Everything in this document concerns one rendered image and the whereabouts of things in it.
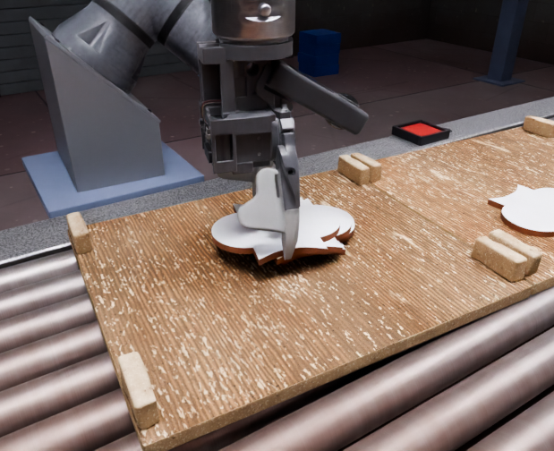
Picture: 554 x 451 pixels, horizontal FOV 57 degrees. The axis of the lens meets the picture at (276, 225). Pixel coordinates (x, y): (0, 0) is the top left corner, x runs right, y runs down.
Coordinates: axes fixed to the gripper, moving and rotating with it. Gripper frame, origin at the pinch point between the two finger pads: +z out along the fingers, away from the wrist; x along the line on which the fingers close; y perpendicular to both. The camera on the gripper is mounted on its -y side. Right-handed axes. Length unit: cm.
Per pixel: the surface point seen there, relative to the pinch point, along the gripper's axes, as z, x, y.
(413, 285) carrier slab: 3.4, 10.2, -11.9
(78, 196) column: 9.9, -35.3, 24.4
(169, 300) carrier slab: 3.4, 5.8, 12.7
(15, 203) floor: 97, -224, 81
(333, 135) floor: 97, -276, -121
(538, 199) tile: 2.5, -1.2, -36.6
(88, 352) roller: 6.2, 8.0, 20.9
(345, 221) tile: 0.8, 0.0, -8.4
